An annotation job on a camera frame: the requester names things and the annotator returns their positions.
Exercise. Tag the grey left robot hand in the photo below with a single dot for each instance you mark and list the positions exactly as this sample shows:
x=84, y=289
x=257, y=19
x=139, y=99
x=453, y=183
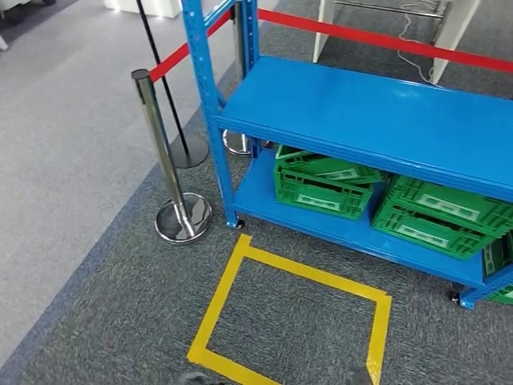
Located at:
x=192, y=379

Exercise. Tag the blue metal shelf rack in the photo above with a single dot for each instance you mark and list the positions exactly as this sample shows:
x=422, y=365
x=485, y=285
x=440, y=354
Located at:
x=360, y=106

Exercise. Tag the yellow floor tape square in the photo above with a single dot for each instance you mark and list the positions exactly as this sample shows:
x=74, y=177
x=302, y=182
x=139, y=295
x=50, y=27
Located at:
x=312, y=273

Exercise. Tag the green plastic crate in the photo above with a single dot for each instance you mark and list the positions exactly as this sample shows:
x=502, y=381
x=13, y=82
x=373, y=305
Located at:
x=425, y=234
x=496, y=255
x=321, y=199

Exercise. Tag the red barrier belt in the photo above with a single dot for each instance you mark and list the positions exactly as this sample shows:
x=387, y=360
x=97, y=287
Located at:
x=360, y=36
x=176, y=57

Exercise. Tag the white desk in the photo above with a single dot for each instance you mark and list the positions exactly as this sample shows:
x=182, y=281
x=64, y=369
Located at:
x=322, y=32

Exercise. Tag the black stanchion post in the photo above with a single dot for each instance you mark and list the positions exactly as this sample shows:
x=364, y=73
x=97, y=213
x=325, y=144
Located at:
x=192, y=154

